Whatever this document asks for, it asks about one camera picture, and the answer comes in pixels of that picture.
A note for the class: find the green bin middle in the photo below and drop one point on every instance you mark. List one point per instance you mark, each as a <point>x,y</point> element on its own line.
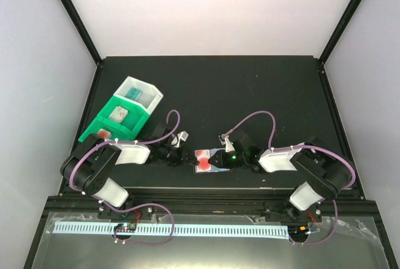
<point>131,116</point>

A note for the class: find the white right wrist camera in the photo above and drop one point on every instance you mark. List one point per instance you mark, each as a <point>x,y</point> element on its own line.
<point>224,139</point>

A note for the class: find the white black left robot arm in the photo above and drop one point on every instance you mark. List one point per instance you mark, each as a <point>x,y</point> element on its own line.
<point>89,166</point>

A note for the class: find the green bin near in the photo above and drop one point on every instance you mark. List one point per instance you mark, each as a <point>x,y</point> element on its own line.
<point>118,131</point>

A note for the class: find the black right frame post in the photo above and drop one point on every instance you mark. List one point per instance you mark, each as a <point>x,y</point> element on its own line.
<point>341,26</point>

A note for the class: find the red circle card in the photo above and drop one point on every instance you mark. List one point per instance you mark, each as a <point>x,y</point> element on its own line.
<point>104,133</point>
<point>203,164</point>

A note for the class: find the controller board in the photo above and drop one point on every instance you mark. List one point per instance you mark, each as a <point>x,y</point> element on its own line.
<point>122,228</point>
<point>300,230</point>

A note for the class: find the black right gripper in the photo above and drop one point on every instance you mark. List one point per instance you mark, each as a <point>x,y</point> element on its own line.
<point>221,160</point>

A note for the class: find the white bin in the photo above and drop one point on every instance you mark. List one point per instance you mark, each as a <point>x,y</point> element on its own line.
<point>149,99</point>

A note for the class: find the teal card in white bin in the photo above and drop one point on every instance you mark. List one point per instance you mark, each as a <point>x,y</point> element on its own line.
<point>133,94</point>

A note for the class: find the left controller board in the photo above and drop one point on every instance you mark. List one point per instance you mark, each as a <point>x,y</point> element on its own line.
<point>122,228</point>

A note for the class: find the white slotted cable duct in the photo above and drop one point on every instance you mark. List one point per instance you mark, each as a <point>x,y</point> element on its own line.
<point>193,230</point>

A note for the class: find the red circle card in bin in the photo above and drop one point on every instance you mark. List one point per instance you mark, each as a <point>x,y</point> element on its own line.
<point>104,133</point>

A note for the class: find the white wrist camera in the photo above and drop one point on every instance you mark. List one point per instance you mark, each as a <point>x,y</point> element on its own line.
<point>224,139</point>
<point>179,139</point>

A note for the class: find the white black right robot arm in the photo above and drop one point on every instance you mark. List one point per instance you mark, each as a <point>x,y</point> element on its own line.
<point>325,174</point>

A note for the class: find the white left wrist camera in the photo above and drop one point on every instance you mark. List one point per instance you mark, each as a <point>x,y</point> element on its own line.
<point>179,139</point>

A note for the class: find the white card in green bin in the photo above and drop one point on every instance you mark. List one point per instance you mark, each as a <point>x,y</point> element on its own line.
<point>118,114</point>

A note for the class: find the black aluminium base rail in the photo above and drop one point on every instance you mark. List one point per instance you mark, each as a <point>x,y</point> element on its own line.
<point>207,201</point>

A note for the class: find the black left frame post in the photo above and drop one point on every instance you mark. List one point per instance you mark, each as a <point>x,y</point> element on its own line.
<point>82,31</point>

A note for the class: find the right controller board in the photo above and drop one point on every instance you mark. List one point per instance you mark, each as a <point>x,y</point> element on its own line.
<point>300,230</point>

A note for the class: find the black frame post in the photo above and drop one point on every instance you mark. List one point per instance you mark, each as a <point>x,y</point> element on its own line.
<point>341,26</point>
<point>82,31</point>

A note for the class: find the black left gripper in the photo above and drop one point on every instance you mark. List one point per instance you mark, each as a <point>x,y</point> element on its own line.
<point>182,158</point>

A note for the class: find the green bin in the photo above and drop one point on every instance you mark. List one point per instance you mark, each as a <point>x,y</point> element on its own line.
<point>118,131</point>
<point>131,116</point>

